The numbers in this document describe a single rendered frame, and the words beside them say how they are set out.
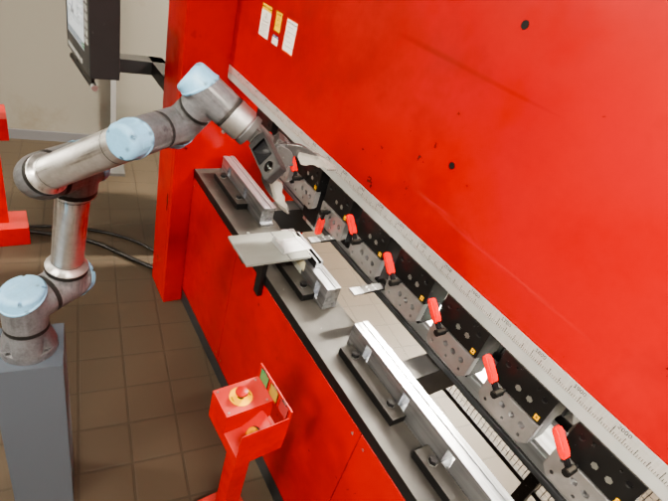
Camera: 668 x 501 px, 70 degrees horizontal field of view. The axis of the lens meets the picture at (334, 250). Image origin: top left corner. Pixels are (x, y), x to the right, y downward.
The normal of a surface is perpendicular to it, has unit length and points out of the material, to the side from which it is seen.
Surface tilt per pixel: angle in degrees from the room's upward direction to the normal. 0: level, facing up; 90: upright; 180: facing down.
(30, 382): 90
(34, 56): 90
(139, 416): 0
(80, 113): 90
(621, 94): 90
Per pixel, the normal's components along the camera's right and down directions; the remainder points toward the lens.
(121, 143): -0.38, 0.43
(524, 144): -0.83, 0.11
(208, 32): 0.50, 0.58
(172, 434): 0.25, -0.80
